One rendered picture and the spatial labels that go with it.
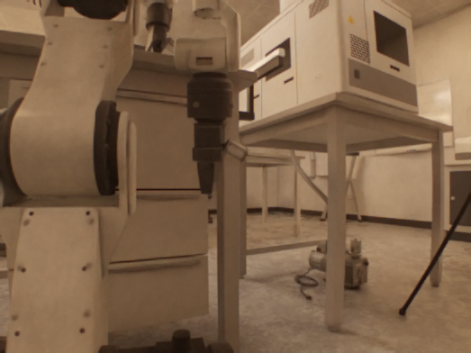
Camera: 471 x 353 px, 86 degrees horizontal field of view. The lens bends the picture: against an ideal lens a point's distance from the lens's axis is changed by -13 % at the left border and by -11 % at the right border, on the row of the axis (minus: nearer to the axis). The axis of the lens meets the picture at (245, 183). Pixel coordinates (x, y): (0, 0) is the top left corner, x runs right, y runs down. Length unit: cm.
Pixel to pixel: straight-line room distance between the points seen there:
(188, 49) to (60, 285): 43
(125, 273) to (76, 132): 47
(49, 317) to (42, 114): 25
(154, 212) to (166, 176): 10
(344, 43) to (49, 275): 115
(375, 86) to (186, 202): 90
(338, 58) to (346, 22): 16
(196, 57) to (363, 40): 89
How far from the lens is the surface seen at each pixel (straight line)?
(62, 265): 42
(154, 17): 112
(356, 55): 125
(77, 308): 41
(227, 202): 82
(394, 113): 136
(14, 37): 79
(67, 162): 40
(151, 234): 77
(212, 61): 55
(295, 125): 131
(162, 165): 77
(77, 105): 43
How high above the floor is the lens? 56
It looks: 1 degrees up
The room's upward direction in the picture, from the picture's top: straight up
